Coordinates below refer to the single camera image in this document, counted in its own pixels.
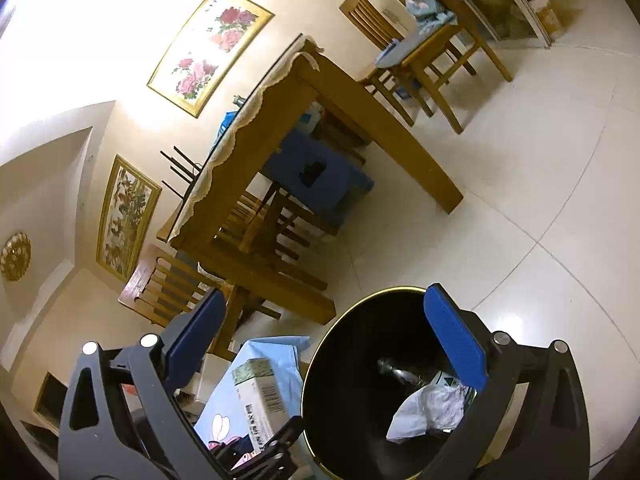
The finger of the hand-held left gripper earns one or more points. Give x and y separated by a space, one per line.
280 439

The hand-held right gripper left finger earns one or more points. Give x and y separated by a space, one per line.
196 342

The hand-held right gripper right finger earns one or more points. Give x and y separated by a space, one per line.
455 340

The white green carton box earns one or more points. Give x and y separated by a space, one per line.
260 400

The clear plastic bottle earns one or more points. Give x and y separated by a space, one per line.
395 367

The crumpled white paper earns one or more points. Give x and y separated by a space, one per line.
425 410

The wooden slatted chair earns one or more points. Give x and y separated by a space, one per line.
370 20
250 220
150 280

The blue cartoon printed cloth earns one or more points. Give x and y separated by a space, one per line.
285 360

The gold framed bird painting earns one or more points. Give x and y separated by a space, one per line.
125 215

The dark slatted chair back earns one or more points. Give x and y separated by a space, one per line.
182 167

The blue plastic stool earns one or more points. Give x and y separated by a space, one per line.
290 155

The beige lace tablecloth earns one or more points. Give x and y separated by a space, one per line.
235 130

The blue bag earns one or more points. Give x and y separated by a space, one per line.
227 122

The wooden dining table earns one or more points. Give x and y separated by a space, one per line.
350 105

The grey seat cushion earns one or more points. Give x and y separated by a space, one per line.
400 47

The red flower framed painting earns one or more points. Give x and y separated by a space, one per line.
215 45

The wooden chair with clothes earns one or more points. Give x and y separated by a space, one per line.
450 40

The cardboard box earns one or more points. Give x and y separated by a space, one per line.
547 17

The glass sliding door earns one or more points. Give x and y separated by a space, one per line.
505 5

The gold round wall ornament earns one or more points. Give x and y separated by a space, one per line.
14 256

